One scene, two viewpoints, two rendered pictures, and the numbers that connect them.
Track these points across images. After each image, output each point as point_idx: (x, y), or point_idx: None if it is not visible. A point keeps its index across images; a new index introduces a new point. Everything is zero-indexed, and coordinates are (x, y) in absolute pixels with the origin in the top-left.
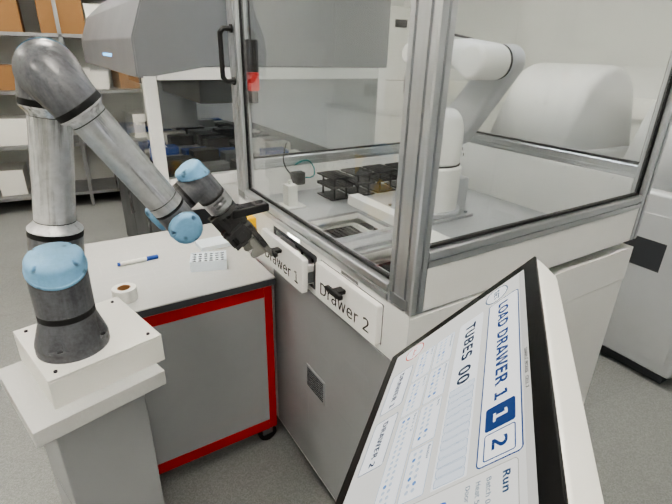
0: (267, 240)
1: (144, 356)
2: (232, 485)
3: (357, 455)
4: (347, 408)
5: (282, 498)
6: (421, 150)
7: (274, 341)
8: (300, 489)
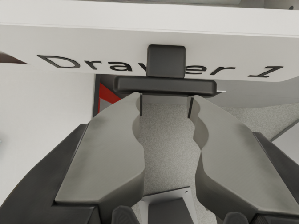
0: (42, 43)
1: None
2: (149, 150)
3: None
4: (269, 93)
5: (175, 127)
6: None
7: None
8: (175, 115)
